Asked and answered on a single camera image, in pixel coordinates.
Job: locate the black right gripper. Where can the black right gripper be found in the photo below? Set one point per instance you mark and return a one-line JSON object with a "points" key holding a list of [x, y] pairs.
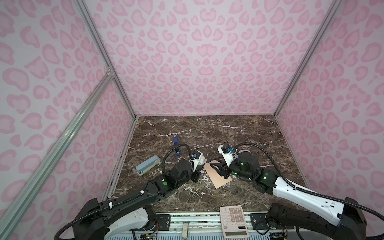
{"points": [[221, 170]]}

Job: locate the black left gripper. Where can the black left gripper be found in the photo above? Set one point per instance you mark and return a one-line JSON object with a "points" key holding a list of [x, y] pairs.
{"points": [[197, 174]]}

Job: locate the peach pink envelope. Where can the peach pink envelope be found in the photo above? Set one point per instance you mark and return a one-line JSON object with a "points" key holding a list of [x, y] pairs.
{"points": [[217, 180]]}

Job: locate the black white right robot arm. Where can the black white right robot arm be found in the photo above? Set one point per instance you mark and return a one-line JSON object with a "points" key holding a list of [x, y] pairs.
{"points": [[320, 214]]}

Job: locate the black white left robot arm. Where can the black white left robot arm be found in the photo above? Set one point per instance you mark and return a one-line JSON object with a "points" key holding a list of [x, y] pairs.
{"points": [[102, 220]]}

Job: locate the grey blue rectangular box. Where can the grey blue rectangular box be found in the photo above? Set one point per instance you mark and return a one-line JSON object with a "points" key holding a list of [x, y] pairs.
{"points": [[147, 165]]}

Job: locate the pink white calculator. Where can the pink white calculator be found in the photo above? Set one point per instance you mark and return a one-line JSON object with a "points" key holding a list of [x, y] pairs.
{"points": [[233, 223]]}

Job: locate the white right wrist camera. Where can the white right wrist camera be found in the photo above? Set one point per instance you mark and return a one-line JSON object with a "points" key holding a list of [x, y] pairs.
{"points": [[228, 153]]}

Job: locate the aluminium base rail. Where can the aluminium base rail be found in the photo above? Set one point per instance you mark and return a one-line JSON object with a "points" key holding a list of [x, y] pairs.
{"points": [[207, 226]]}

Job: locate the white clip on rail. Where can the white clip on rail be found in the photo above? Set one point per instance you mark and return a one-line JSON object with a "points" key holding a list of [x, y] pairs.
{"points": [[185, 231]]}

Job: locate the diagonal aluminium frame bar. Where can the diagonal aluminium frame bar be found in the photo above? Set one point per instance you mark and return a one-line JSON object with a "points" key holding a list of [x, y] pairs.
{"points": [[30, 190]]}

